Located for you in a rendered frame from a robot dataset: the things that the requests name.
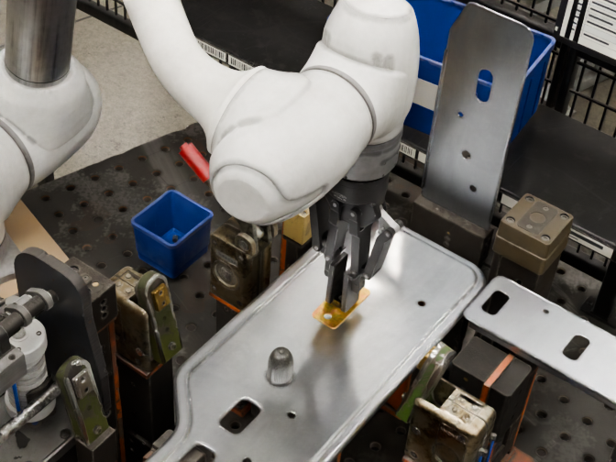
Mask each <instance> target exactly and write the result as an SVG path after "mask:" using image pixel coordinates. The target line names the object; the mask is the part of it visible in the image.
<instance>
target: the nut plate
mask: <svg viewBox="0 0 616 462"><path fill-rule="evenodd" d="M369 295H370V290H369V289H368V288H366V287H364V288H363V289H362V290H361V291H360V292H359V297H358V301H357V302H356V303H355V304H354V305H353V306H352V307H351V308H350V309H349V310H348V311H347V312H346V313H344V312H342V311H341V301H342V292H340V293H338V294H337V296H336V297H335V298H334V299H333V301H332V302H331V303H328V302H326V301H324V302H322V303H321V304H320V305H319V306H318V307H317V308H316V309H315V310H314V311H313V313H312V317H313V318H314V319H316V320H317V321H319V322H321V323H322V324H324V325H326V326H328V327H330V328H332V329H336V328H338V327H339V326H340V325H341V324H342V323H343V322H344V321H345V320H346V319H347V318H348V317H349V316H350V315H351V314H352V313H353V312H354V311H355V310H356V309H357V308H358V307H359V306H360V305H361V304H362V303H363V302H364V301H365V300H366V299H367V298H368V297H369ZM327 314H328V315H331V317H332V318H331V319H325V315H327Z"/></svg>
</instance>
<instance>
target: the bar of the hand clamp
mask: <svg viewBox="0 0 616 462"><path fill-rule="evenodd" d="M239 223H240V230H241V232H243V233H246V234H248V235H249V236H251V237H252V238H253V239H254V241H255V243H256V254H258V253H259V244H258V237H257V228H256V225H252V224H249V223H246V222H243V221H241V220H239ZM260 226H261V227H262V228H263V229H264V233H265V234H264V236H263V237H262V238H261V240H263V241H265V242H267V243H269V242H270V241H272V236H271V228H270V225H260ZM256 254H255V255H256Z"/></svg>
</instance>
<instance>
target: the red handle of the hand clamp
mask: <svg viewBox="0 0 616 462"><path fill-rule="evenodd" d="M180 150H181V152H180V153H179V154H180V155H181V157H182V158H183V159H184V160H185V161H186V163H187V164H188V165H189V166H190V167H191V169H192V170H193V171H194V172H195V174H196V175H197V176H198V177H199V179H200V180H201V181H202V182H204V183H205V184H206V185H207V186H208V187H209V189H210V190H211V191H212V189H211V184H210V176H209V163H208V162H207V160H206V159H205V158H204V157H203V155H202V154H201V153H200V152H199V150H198V149H197V148H196V147H195V146H194V144H193V143H191V144H189V145H188V144H187V142H185V143H184V144H183V145H182V146H180ZM256 229H257V237H258V240H260V239H261V238H262V237H263V236H264V234H265V233H264V229H263V228H262V227H261V226H259V225H256Z"/></svg>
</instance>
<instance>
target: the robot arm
mask: <svg viewBox="0 0 616 462"><path fill-rule="evenodd" d="M123 2H124V4H125V7H126V11H127V12H128V15H129V17H130V20H131V22H132V25H133V27H134V29H135V31H136V33H137V37H138V40H139V42H140V45H141V47H142V49H143V51H144V53H145V55H146V58H147V60H148V62H149V64H150V66H151V68H152V70H153V71H154V73H155V74H156V76H157V78H158V79H159V81H160V82H161V84H162V85H163V86H164V88H165V89H166V90H167V91H168V92H169V94H170V95H171V96H172V97H173V98H174V99H175V100H176V101H177V102H178V103H179V104H180V105H181V106H182V107H183V108H184V109H185V110H186V111H187V112H188V113H189V114H190V115H191V116H192V117H193V118H194V119H195V120H196V121H197V122H198V123H199V124H200V125H201V127H202V128H203V131H204V133H205V135H206V144H207V150H208V152H209V153H211V154H212V156H211V158H210V164H209V176H210V184H211V189H212V192H213V194H214V197H215V199H216V200H217V202H219V203H220V204H221V206H222V207H223V208H224V209H225V210H226V211H227V212H228V213H229V214H230V215H232V216H233V217H234V218H236V219H238V220H241V221H243V222H246V223H249V224H252V225H257V226H269V225H273V224H278V223H280V222H283V221H285V220H288V219H290V218H293V217H295V216H296V215H298V214H300V213H301V212H303V211H305V210H306V209H307V208H309V213H310V223H311V232H312V241H313V249H314V250H315V251H317V252H320V251H321V252H322V253H323V254H324V259H325V264H324V275H325V276H326V277H328V281H327V288H326V296H325V301H326V302H327V303H331V302H332V301H333V300H334V298H335V297H336V296H337V295H338V294H339V293H340V292H342V301H341V311H342V312H344V313H346V312H347V311H348V310H349V309H350V308H351V307H352V306H353V305H354V304H355V303H356V302H357V301H358V297H359V292H360V291H361V290H362V289H363V288H364V286H365V282H366V281H365V280H368V281H369V280H371V279H372V278H373V277H374V276H375V275H376V274H377V273H378V272H379V271H380V270H381V268H382V265H383V263H384V260H385V258H386V256H387V254H388V251H389V249H390V246H391V242H392V240H393V238H394V235H396V234H397V233H398V232H399V231H400V230H401V229H402V228H403V222H402V220H400V219H396V220H395V221H393V220H392V218H391V217H390V216H389V215H388V214H387V213H386V212H387V205H386V203H385V194H386V191H387V189H388V183H389V177H390V171H391V170H392V169H393V168H394V167H395V166H396V164H397V161H398V157H399V150H400V144H401V137H402V131H403V122H404V120H405V117H406V116H407V115H408V113H409V111H410V109H411V107H412V103H413V97H414V93H415V88H416V84H417V78H418V71H419V60H420V40H419V30H418V25H417V20H416V16H415V13H414V11H413V7H412V6H411V5H410V4H409V3H408V2H406V1H405V0H339V1H338V2H337V4H336V5H335V8H334V9H333V11H332V13H331V15H330V17H329V18H328V20H327V22H326V24H325V26H324V34H323V38H322V40H320V41H319V42H318V43H317V44H316V46H315V48H314V50H313V53H312V55H311V57H310V59H309V60H308V61H307V63H306V64H305V66H304V67H303V68H302V70H301V71H300V73H298V72H284V71H274V70H271V69H268V68H266V67H264V66H258V67H256V68H254V69H252V70H248V71H236V70H232V69H229V68H227V67H226V66H224V65H222V64H220V63H218V62H217V61H215V60H214V59H212V58H211V57H210V56H209V55H208V54H207V53H206V52H205V51H204V50H203V49H202V48H201V46H200V45H199V43H198V42H197V40H196V38H195V36H194V34H193V31H192V29H191V26H190V24H189V21H188V18H187V16H186V14H185V11H184V9H183V6H182V2H181V0H123ZM76 5H77V0H7V4H6V24H5V48H4V49H2V50H1V51H0V284H3V283H5V282H8V281H11V280H15V279H16V274H15V269H14V262H15V258H16V256H17V255H18V254H19V253H21V251H20V250H19V249H18V247H17V245H16V244H15V243H14V241H13V240H12V238H11V237H10V235H9V234H8V233H7V232H6V227H5V220H6V219H7V218H8V217H9V216H10V214H11V213H12V211H13V210H14V208H15V206H16V205H17V203H18V201H19V200H20V199H21V197H22V196H23V194H24V193H25V192H26V191H27V190H28V189H29V188H31V187H32V186H34V185H35V184H37V183H38V182H41V181H42V180H43V179H45V178H46V177H48V176H49V175H50V174H52V173H53V172H54V171H55V170H56V169H58V168H59V167H60V166H61V165H62V164H63V163H64V162H66V161H67V160H68V159H69V158H70V157H71V156H72V155H74V154H75V153H76V152H77V151H78V150H79V149H80V148H81V147H82V146H83V145H84V144H85V143H86V142H87V141H88V139H89V138H90V137H91V135H92V134H93V132H94V130H95V129H96V126H97V124H98V121H99V118H100V115H101V111H102V104H103V100H102V94H101V91H100V88H99V85H98V83H97V81H96V79H95V78H94V77H93V75H92V74H91V73H90V72H89V71H88V70H87V69H86V68H85V67H84V66H83V65H81V63H80V62H78V61H77V60H76V59H75V58H74V57H73V55H72V41H73V31H74V23H75V14H76ZM329 205H330V208H331V210H330V215H329ZM377 220H379V230H378V234H379V235H378V236H377V238H376V240H375V243H374V245H373V248H372V250H371V252H370V254H369V251H370V231H371V226H372V225H373V222H375V221H377ZM348 224H349V234H350V235H351V262H350V267H349V268H348V269H347V258H348V254H347V253H346V252H345V251H343V250H344V249H345V248H346V247H345V246H344V243H345V238H346V233H347V225H348ZM342 251H343V252H342ZM341 252H342V253H341ZM340 253H341V254H340Z"/></svg>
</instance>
